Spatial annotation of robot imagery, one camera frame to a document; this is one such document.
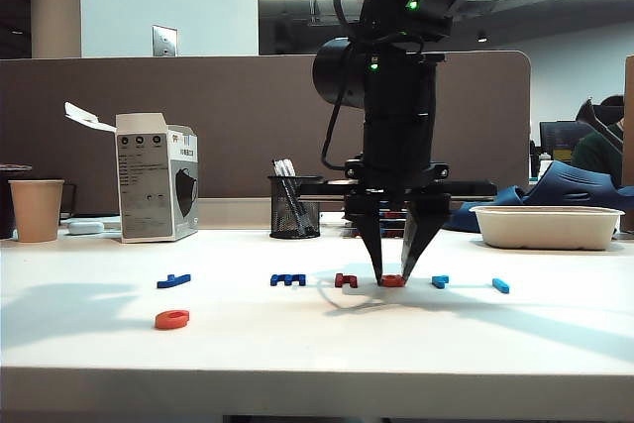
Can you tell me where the metal wall switch plate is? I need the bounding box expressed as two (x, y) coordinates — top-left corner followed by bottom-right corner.
(151, 24), (179, 57)

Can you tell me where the brown wooden panel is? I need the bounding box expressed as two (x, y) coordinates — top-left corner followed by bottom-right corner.
(622, 54), (634, 234)

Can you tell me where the black mesh pen holder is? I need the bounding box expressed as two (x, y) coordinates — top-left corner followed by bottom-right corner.
(267, 174), (323, 240)

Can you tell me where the person in green sweater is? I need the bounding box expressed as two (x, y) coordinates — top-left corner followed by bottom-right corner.
(569, 94), (625, 187)

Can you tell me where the brown paper cup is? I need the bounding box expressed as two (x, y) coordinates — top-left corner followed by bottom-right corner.
(8, 179), (65, 244)

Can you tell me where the black computer monitor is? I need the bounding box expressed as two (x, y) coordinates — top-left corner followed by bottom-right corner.
(538, 120), (590, 157)

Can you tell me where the small white plastic device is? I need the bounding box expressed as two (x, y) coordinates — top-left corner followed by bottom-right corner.
(66, 221), (106, 237)

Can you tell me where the white face mask box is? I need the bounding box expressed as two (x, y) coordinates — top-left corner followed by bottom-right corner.
(63, 101), (200, 245)

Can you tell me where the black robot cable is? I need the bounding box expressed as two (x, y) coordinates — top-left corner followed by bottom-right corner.
(320, 0), (377, 172)

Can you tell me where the orange letter c magnet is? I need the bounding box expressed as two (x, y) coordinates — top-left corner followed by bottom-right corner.
(154, 309), (190, 331)

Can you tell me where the beige pulp food container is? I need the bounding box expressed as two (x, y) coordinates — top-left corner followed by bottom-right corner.
(468, 205), (625, 252)

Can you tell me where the dark grey chair headrest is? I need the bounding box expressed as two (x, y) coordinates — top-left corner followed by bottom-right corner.
(574, 98), (623, 152)

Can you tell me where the dark blue letter y magnet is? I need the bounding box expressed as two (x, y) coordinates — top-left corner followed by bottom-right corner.
(156, 273), (192, 290)

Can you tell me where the white capped marker pen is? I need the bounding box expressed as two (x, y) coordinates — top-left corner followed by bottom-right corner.
(270, 159), (306, 234)
(280, 159), (319, 238)

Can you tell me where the dark blue letter m magnet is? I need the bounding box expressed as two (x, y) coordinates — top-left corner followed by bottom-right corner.
(269, 273), (305, 288)

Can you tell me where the stack of clear letter boxes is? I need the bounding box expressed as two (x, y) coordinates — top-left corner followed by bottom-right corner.
(341, 227), (408, 240)

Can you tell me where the brown desk partition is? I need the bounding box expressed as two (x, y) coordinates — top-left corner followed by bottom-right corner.
(0, 50), (532, 219)

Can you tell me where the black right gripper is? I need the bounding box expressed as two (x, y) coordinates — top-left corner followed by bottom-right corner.
(296, 115), (498, 285)

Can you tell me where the dark blue rubber slipper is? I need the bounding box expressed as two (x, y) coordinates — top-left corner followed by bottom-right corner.
(522, 159), (634, 208)
(448, 185), (529, 234)

